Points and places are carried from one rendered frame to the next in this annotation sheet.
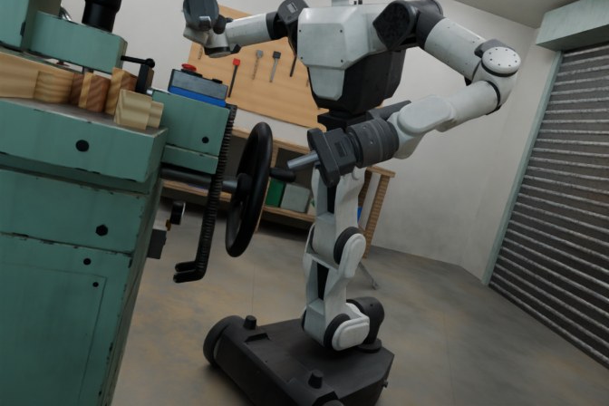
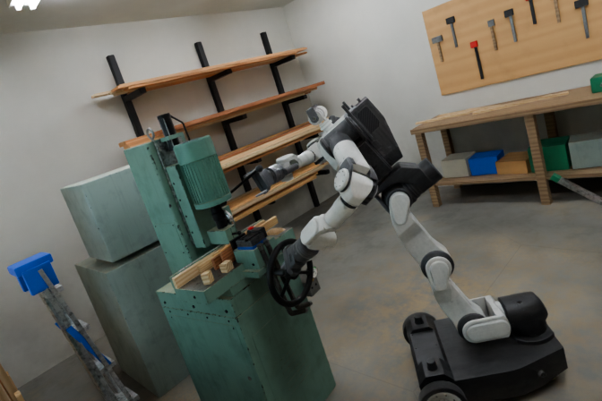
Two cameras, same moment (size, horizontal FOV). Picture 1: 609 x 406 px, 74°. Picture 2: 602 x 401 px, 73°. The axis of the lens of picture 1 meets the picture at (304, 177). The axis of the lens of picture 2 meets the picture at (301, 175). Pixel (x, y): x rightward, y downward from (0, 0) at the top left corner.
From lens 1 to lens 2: 1.48 m
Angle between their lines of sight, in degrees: 56
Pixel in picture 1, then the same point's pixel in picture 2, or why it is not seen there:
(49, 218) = (216, 309)
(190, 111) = (245, 255)
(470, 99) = (331, 212)
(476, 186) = not seen: outside the picture
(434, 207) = not seen: outside the picture
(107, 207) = (224, 304)
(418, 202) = not seen: outside the picture
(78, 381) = (245, 359)
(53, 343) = (235, 346)
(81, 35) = (217, 234)
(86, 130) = (193, 293)
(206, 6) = (262, 183)
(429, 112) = (308, 232)
